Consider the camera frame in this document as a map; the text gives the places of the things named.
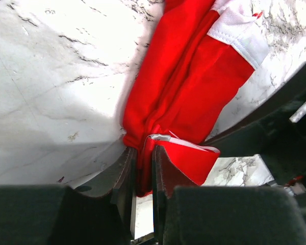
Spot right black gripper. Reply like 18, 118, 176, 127
204, 62, 306, 189

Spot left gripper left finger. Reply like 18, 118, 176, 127
0, 148, 137, 244

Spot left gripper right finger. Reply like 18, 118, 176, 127
152, 146, 306, 244

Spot red boxer underwear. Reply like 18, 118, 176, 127
123, 1, 268, 197

